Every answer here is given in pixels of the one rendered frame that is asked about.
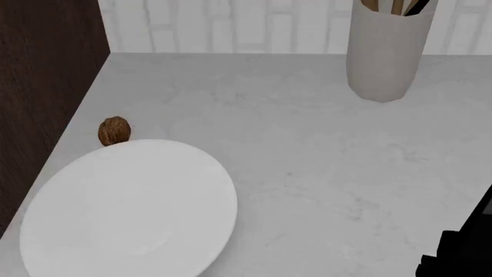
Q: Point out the brown walnut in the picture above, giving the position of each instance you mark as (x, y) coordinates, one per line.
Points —
(114, 130)

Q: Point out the white round plate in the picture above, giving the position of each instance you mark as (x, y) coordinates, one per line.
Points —
(127, 210)

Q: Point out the cream ceramic utensil holder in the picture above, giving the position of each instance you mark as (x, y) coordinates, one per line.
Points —
(382, 54)

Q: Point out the dark wood cabinet panel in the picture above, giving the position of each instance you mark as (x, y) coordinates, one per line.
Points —
(42, 86)

